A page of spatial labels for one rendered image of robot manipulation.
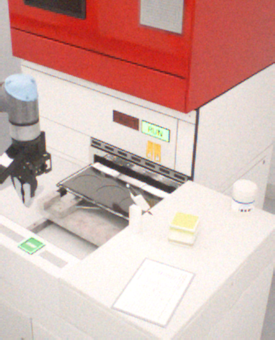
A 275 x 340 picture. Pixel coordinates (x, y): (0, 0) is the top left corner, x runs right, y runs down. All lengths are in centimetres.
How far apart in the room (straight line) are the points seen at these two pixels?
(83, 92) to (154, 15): 50
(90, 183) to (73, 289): 59
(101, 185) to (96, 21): 56
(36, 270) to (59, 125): 82
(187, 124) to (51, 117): 66
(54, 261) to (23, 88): 50
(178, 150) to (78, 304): 65
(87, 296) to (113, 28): 84
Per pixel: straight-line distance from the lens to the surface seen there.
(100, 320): 146
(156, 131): 187
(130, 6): 174
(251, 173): 237
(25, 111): 135
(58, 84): 213
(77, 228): 178
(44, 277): 153
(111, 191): 192
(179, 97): 171
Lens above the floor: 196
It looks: 30 degrees down
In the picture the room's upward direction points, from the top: 2 degrees clockwise
